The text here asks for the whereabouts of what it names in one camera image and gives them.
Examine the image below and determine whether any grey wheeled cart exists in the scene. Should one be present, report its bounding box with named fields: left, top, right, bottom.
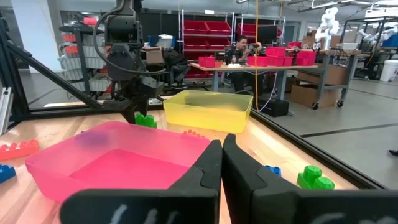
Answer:
left=312, top=48, right=361, bottom=110

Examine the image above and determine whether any yellow translucent plastic bin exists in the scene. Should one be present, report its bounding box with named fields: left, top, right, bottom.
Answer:
left=163, top=89, right=254, bottom=134

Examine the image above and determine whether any green two-stud toy block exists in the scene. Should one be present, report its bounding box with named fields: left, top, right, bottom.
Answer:
left=297, top=164, right=336, bottom=190
left=134, top=113, right=158, bottom=129

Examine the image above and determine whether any yellow cable with plug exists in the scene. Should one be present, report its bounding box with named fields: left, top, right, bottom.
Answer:
left=254, top=0, right=259, bottom=110

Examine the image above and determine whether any black monitor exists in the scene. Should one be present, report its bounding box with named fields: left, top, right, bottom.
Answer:
left=257, top=24, right=279, bottom=45

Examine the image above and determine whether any pink translucent plastic bin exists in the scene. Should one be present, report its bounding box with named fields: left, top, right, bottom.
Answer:
left=24, top=121, right=212, bottom=205

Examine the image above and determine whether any blue toy block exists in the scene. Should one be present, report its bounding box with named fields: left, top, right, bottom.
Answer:
left=0, top=164, right=17, bottom=184
left=76, top=132, right=109, bottom=147
left=264, top=164, right=282, bottom=177

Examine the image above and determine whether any black office chair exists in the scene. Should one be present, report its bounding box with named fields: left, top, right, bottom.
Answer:
left=163, top=48, right=189, bottom=90

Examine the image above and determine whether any white cable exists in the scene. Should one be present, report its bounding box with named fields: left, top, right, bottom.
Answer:
left=258, top=80, right=278, bottom=112

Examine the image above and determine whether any small cardboard box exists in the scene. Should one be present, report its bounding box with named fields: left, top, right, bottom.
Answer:
left=141, top=46, right=164, bottom=65

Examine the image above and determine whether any wooden top work table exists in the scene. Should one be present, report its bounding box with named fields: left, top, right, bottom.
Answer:
left=188, top=62, right=318, bottom=102

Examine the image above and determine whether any black floor box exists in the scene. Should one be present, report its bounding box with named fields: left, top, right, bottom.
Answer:
left=253, top=96, right=290, bottom=118

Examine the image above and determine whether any white trash can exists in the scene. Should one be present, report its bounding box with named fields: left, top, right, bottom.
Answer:
left=379, top=60, right=398, bottom=82

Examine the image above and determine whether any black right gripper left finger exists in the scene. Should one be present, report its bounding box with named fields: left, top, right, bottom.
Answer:
left=60, top=139, right=223, bottom=224

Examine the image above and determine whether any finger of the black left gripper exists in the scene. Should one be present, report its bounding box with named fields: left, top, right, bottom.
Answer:
left=120, top=107, right=138, bottom=124
left=136, top=102, right=149, bottom=118

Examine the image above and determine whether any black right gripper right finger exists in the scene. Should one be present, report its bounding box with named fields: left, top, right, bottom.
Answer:
left=221, top=133, right=398, bottom=224

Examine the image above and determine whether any orange toy block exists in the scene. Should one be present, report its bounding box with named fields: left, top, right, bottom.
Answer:
left=0, top=139, right=40, bottom=162
left=182, top=129, right=206, bottom=139

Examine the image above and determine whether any black rack with white bins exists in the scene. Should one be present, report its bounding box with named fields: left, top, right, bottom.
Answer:
left=58, top=26, right=111, bottom=94

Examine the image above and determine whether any white storage container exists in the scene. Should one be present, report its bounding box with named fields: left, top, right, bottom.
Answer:
left=158, top=34, right=174, bottom=49

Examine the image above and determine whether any person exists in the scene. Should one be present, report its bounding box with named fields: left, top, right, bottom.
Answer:
left=229, top=34, right=264, bottom=93

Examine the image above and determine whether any silver aluminium extrusion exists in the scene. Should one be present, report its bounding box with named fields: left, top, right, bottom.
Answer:
left=0, top=86, right=14, bottom=135

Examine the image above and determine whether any metal shelf rack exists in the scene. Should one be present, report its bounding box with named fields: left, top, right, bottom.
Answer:
left=233, top=14, right=287, bottom=47
left=178, top=9, right=236, bottom=83

